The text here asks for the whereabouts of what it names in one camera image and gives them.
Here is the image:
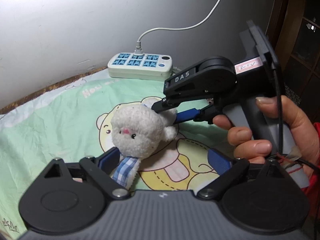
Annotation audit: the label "small white lamb plush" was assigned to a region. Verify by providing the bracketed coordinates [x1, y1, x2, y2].
[111, 97, 177, 190]

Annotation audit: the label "person's right hand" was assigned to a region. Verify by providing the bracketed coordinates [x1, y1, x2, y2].
[213, 96, 319, 194]

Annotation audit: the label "white power strip blue sockets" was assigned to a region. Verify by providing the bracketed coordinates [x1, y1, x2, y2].
[107, 53, 173, 81]

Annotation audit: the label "wooden shelf cabinet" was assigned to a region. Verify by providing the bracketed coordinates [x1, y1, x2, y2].
[265, 0, 320, 100]

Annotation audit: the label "white power strip cable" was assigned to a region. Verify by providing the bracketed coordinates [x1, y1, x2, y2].
[134, 0, 227, 55]

